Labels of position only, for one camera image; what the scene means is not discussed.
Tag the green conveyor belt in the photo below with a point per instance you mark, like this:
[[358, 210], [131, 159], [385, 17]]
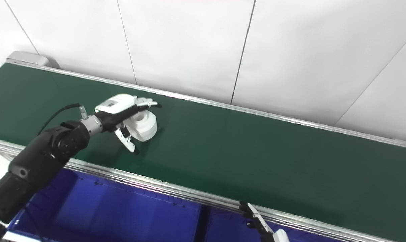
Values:
[[256, 161], [155, 183]]

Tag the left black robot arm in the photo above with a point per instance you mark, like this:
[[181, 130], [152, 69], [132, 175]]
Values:
[[38, 158]]

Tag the large blue plastic bin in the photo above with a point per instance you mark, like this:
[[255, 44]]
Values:
[[229, 228], [105, 211]]

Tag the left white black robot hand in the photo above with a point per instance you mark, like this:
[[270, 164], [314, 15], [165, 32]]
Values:
[[117, 109]]

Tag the grey conveyor end housing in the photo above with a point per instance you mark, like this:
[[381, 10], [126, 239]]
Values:
[[26, 57]]

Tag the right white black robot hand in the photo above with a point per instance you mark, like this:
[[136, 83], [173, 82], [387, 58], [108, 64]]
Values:
[[261, 225]]

